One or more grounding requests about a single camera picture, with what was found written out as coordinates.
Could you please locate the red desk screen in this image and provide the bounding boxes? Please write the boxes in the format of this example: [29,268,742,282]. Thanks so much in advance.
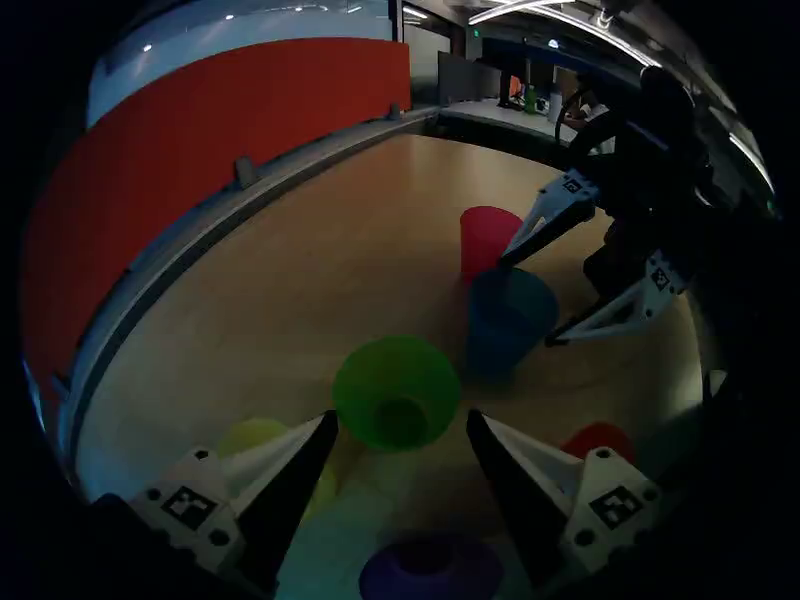
[19,36,412,433]

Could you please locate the blue plastic cup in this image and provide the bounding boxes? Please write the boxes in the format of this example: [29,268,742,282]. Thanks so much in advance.
[465,267,559,384]

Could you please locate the purple plastic cup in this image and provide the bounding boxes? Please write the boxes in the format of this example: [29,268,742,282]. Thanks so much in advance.
[357,532,505,600]

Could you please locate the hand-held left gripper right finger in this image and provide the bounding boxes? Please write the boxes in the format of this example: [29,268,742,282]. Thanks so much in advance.
[466,409,664,595]

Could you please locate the pink plastic cup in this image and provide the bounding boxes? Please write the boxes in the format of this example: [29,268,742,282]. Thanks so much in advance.
[459,205,525,288]

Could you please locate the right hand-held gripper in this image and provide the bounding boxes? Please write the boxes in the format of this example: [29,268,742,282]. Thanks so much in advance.
[498,65,717,348]

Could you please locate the black cable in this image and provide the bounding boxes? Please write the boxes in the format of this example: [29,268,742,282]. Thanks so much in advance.
[553,84,595,146]

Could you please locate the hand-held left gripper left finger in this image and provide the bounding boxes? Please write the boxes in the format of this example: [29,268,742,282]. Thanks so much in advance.
[127,409,341,595]

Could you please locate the yellow plastic cup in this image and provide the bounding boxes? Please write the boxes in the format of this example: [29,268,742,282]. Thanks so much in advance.
[217,418,342,520]

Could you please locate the green plastic cup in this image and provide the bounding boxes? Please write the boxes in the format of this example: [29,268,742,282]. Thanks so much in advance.
[331,335,463,453]

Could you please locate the red plastic cup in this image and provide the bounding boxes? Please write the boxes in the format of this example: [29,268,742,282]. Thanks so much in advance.
[560,422,636,465]

